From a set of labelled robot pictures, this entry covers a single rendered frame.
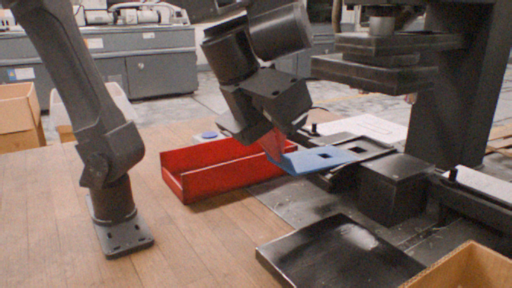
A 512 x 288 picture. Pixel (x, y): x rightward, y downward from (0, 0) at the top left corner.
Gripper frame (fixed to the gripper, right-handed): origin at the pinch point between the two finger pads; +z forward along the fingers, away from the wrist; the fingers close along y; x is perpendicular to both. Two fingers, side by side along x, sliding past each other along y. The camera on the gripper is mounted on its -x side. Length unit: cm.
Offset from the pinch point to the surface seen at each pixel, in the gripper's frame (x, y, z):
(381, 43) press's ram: -5.1, 19.3, -8.2
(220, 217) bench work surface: 5.9, -11.3, 7.5
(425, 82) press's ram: -8.6, 23.1, -0.1
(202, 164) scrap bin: 24.1, -6.4, 8.4
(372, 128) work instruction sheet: 23, 40, 32
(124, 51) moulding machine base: 442, 48, 59
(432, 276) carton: -24.3, 0.3, 6.4
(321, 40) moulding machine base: 424, 338, 200
